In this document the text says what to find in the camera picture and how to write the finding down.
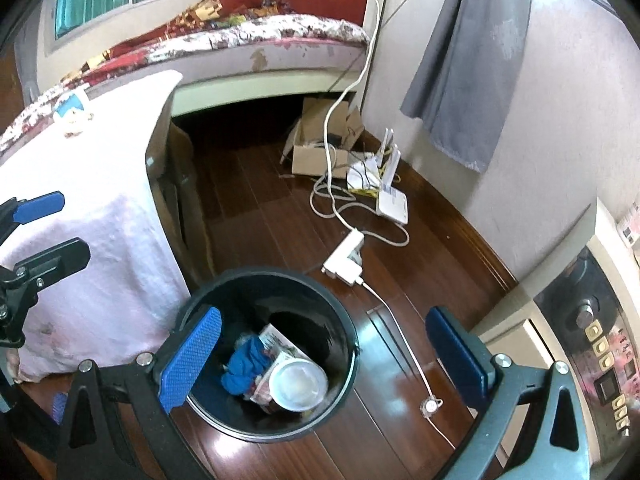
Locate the grey curtain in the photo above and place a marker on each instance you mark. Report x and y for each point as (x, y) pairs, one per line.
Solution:
(470, 60)

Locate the blue paper cup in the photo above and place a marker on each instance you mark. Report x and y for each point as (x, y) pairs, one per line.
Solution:
(70, 102)

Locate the red patterned blanket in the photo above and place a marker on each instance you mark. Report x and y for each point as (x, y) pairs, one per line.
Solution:
(190, 20)

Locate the white power strip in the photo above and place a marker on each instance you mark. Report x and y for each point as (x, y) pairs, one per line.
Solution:
(342, 257)

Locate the pink table cloth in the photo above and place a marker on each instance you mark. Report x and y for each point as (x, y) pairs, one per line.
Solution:
(85, 210)

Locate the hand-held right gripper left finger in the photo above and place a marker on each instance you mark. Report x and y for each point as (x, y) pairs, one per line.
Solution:
(192, 355)

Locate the cardboard box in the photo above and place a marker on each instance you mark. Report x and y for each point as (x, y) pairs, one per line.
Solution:
(315, 157)

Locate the floral bedsheet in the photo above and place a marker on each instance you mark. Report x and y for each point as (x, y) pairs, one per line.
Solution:
(280, 32)

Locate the brown table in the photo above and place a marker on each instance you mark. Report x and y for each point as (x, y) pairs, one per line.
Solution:
(190, 210)

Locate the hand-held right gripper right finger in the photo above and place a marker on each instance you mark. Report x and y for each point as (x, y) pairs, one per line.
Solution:
(455, 355)

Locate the white router with antennas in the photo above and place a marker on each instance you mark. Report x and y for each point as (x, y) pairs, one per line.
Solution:
(392, 202)

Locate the white plastic cup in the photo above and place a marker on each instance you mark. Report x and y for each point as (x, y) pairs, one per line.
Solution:
(298, 385)

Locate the small white router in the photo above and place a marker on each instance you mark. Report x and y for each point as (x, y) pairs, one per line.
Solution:
(362, 172)

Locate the crumpled yellowish tissue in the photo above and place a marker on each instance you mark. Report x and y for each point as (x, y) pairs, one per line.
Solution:
(77, 125)

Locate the bed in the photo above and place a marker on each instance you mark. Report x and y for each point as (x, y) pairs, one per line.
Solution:
(280, 65)

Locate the beige appliance with control panel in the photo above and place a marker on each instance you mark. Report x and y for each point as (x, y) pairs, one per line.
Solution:
(590, 340)

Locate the black trash bin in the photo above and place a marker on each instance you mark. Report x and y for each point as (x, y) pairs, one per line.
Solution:
(330, 320)

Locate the green milk carton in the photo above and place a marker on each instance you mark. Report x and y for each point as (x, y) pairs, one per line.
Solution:
(277, 342)

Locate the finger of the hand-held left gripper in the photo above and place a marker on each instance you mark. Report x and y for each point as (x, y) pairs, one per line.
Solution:
(40, 207)
(55, 257)

